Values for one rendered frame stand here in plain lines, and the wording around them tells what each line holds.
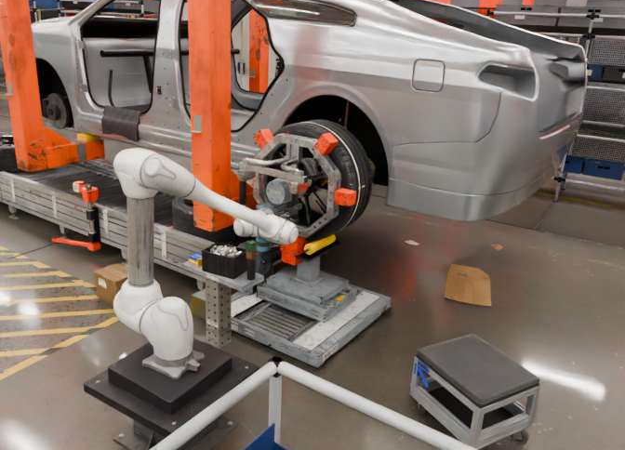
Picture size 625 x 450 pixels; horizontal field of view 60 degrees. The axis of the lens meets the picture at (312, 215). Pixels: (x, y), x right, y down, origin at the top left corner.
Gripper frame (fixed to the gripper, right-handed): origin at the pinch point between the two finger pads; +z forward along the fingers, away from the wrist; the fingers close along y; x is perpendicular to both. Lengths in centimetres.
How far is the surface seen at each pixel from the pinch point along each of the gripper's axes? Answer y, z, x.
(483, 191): 74, 60, 10
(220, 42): -60, 13, 74
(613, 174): 103, 413, -44
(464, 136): 62, 57, 37
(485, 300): 68, 127, -82
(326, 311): 8, 25, -67
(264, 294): -36, 23, -70
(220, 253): -30.3, -20.5, -27.1
